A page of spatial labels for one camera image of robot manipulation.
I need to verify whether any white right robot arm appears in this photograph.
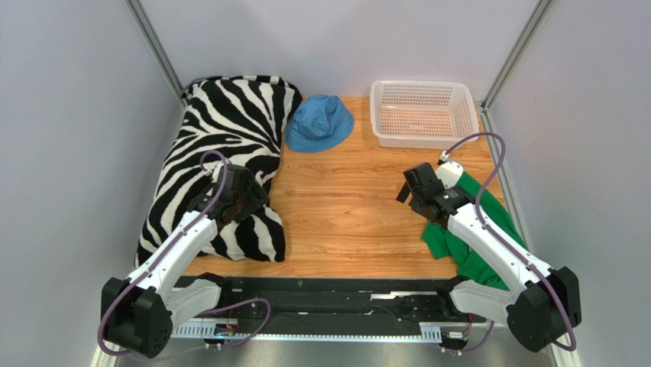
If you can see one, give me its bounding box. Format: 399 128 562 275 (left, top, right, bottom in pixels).
397 161 583 352

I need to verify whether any right aluminium frame post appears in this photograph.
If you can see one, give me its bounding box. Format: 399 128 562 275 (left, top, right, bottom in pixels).
481 0 555 111

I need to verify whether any aluminium frame post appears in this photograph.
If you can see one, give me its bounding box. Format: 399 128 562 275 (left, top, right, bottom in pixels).
481 0 555 111
125 0 187 108

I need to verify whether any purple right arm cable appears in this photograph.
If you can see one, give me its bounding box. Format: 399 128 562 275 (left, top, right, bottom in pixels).
439 132 578 355

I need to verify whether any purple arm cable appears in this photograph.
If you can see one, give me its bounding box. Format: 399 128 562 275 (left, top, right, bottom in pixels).
439 132 578 355
96 150 272 357

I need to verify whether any left aluminium frame post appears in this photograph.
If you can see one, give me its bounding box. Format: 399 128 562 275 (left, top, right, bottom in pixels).
125 0 187 108

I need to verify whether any zebra striped pillow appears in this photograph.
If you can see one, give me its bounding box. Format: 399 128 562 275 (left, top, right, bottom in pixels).
134 75 303 266

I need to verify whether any green t shirt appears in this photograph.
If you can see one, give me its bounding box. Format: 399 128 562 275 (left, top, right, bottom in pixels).
422 172 536 298

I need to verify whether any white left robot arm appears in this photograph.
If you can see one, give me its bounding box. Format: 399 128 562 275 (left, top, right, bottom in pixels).
97 164 270 359

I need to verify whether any white plastic basket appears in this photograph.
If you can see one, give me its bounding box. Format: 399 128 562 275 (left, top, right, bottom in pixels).
370 80 479 150

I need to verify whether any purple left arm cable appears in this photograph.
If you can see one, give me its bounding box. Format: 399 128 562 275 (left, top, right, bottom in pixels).
96 150 272 357

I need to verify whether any blue bucket hat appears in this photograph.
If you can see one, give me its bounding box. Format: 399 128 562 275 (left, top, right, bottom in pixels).
285 94 355 153

